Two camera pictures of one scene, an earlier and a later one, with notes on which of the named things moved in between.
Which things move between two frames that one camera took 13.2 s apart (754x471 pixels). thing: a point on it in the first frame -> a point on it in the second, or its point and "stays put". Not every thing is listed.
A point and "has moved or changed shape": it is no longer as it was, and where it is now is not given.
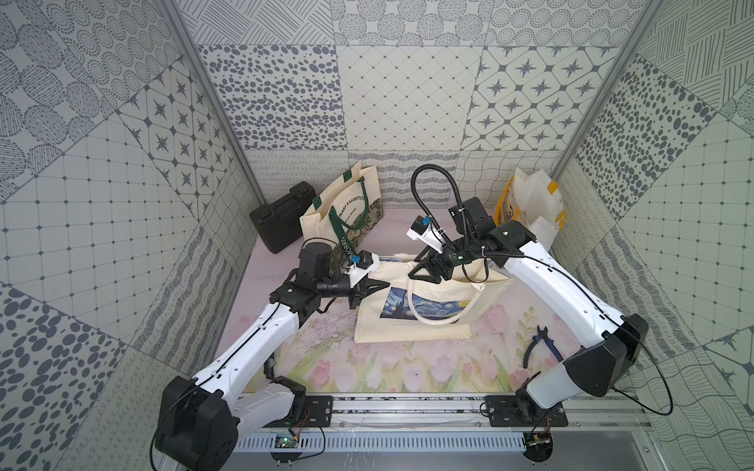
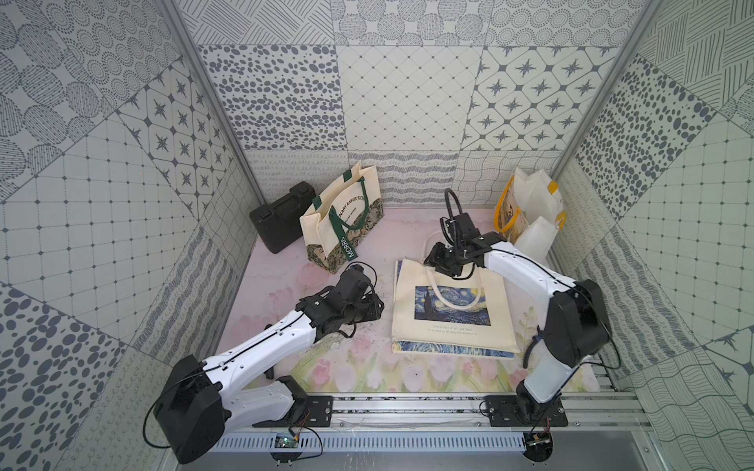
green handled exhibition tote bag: [345, 206] stays put
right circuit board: [538, 446] stays put
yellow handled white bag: [534, 202] stays put
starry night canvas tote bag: [408, 309] has moved or changed shape
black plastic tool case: [279, 222] stays put
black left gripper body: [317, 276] -> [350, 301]
